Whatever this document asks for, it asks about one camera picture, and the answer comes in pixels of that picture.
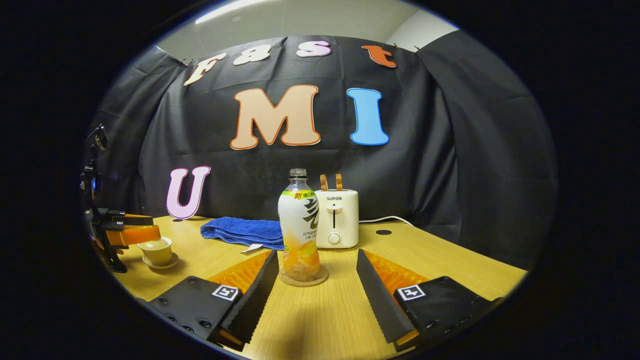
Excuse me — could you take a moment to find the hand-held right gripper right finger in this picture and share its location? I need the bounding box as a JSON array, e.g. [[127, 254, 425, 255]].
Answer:
[[355, 248, 505, 354]]

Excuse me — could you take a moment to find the pale yellow teacup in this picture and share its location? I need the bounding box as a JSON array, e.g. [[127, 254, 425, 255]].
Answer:
[[139, 245, 174, 267]]

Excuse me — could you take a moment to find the pale yellow saucer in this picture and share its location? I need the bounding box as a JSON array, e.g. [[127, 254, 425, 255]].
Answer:
[[142, 252, 180, 271]]

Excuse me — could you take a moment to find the round cork coaster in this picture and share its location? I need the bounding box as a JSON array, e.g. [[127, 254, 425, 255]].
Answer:
[[278, 264, 330, 288]]

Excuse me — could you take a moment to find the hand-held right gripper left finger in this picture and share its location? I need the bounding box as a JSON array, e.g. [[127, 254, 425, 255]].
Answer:
[[137, 248, 280, 353]]

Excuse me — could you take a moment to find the white toaster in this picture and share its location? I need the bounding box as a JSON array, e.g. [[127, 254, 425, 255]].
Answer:
[[314, 189, 360, 250]]

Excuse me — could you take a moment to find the black backdrop cloth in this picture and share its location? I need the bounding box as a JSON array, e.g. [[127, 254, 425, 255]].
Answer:
[[80, 33, 559, 272]]

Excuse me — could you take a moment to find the white power cable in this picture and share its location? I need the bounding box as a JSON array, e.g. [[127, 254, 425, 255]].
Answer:
[[358, 215, 415, 228]]

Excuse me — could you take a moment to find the blue towel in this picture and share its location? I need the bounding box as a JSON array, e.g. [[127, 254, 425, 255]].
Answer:
[[199, 216, 285, 254]]

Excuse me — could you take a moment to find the white label water bottle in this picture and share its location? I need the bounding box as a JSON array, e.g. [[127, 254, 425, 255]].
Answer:
[[277, 168, 322, 283]]

